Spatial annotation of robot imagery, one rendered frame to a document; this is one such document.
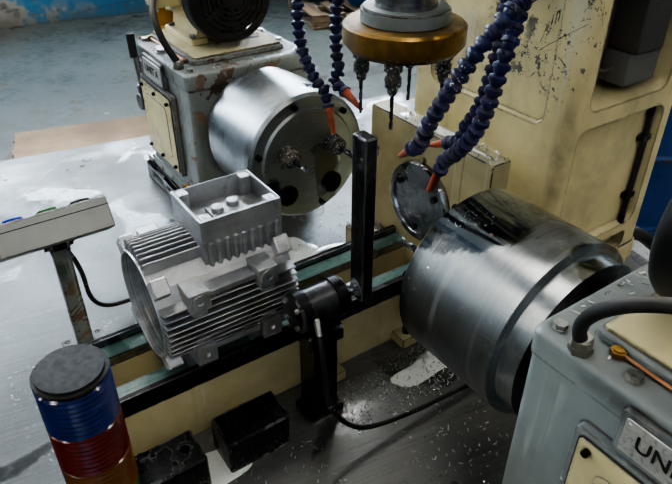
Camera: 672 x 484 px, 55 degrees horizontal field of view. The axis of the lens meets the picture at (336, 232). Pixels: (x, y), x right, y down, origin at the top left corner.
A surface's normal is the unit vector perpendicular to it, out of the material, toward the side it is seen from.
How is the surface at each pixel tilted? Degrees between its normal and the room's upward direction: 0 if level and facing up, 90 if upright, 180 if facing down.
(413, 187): 90
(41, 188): 0
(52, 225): 57
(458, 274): 51
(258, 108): 36
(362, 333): 90
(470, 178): 90
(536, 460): 90
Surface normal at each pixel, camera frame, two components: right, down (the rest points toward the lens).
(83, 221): 0.47, -0.08
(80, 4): 0.41, 0.50
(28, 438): 0.00, -0.84
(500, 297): -0.60, -0.35
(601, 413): -0.83, 0.30
